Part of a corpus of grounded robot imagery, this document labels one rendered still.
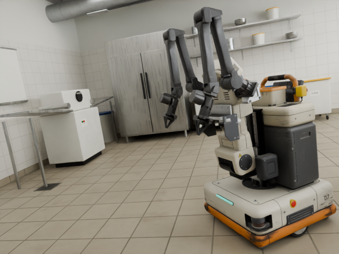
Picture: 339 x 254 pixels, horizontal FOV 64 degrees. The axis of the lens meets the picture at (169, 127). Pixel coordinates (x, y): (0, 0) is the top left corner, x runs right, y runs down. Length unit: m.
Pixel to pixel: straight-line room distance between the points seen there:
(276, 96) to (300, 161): 0.43
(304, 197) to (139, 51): 4.22
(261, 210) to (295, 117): 0.59
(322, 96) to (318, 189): 3.75
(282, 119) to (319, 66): 4.55
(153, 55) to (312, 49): 3.14
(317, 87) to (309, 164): 3.74
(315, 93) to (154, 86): 2.93
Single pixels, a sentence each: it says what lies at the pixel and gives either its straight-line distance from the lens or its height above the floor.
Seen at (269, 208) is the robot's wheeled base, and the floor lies 0.26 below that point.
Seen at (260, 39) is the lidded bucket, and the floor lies 1.65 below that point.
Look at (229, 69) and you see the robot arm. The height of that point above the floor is 1.08.
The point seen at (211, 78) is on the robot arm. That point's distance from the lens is 1.44.
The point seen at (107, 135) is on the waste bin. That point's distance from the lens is 6.17.
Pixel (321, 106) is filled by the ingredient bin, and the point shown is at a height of 0.27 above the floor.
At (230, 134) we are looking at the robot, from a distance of 1.66.
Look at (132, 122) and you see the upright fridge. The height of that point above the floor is 0.42.
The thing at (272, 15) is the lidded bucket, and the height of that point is 2.05.
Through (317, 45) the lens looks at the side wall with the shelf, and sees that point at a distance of 6.28.
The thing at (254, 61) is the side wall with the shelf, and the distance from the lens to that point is 6.04.
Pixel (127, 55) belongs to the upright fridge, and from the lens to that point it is 5.42.
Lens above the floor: 1.05
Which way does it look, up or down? 9 degrees down
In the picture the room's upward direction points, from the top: 9 degrees counter-clockwise
